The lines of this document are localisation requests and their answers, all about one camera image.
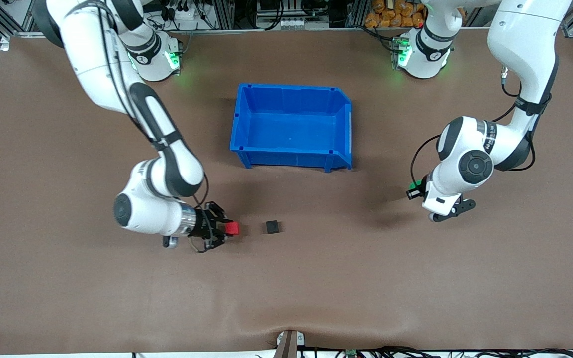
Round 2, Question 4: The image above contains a brown table mat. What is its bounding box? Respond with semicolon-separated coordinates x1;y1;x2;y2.
0;29;573;355

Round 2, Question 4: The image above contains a blue plastic storage bin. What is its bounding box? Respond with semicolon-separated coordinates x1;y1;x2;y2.
230;83;353;173

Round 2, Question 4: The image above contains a metal table clamp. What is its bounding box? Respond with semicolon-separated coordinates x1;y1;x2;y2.
276;329;306;358

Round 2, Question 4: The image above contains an orange packaged goods pile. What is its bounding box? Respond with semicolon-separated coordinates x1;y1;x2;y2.
365;0;426;28

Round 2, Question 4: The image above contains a white power strip with plugs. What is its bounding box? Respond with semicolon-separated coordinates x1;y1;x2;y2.
164;4;203;23

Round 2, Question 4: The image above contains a white terminal block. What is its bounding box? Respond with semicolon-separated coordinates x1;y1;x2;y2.
271;17;313;29

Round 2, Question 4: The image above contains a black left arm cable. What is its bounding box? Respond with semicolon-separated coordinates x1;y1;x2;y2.
410;65;538;192

